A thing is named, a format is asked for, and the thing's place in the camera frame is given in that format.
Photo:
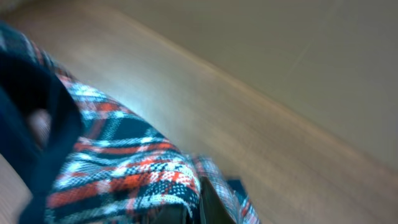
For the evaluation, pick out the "plaid sleeveless shirt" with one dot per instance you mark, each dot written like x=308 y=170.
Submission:
x=87 y=158

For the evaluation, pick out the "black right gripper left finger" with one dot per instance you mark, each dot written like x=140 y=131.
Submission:
x=171 y=214

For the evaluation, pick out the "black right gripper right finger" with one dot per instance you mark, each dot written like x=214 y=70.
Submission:
x=211 y=208

